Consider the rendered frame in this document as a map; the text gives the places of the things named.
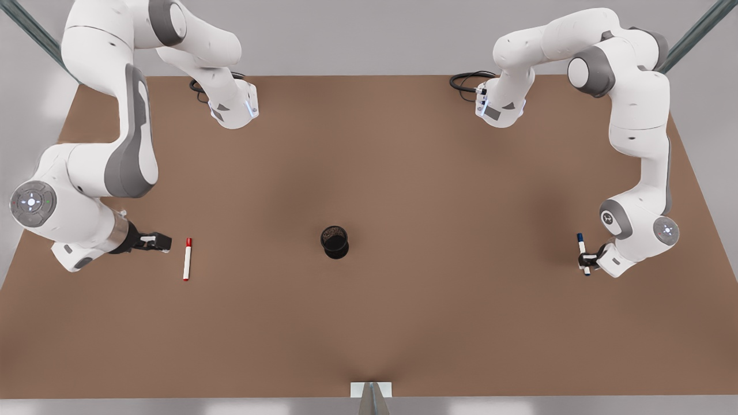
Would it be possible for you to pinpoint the silver frame post with foot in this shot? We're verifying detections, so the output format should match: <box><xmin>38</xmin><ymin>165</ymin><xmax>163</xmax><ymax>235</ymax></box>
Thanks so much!
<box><xmin>350</xmin><ymin>380</ymin><xmax>393</xmax><ymax>415</ymax></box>

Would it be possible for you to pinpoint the black mesh pen cup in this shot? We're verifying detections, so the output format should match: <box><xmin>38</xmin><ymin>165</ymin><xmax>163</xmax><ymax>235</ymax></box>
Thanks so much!
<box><xmin>320</xmin><ymin>225</ymin><xmax>351</xmax><ymax>260</ymax></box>

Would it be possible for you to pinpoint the blue-capped white marker pen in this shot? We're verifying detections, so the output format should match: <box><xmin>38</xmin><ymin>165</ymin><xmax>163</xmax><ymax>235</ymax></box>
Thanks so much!
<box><xmin>577</xmin><ymin>232</ymin><xmax>592</xmax><ymax>277</ymax></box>

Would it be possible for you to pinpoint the black cable loop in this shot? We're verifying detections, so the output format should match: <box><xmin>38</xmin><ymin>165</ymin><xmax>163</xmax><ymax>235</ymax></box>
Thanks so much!
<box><xmin>189</xmin><ymin>71</ymin><xmax>247</xmax><ymax>105</ymax></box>
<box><xmin>449</xmin><ymin>70</ymin><xmax>499</xmax><ymax>104</ymax></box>

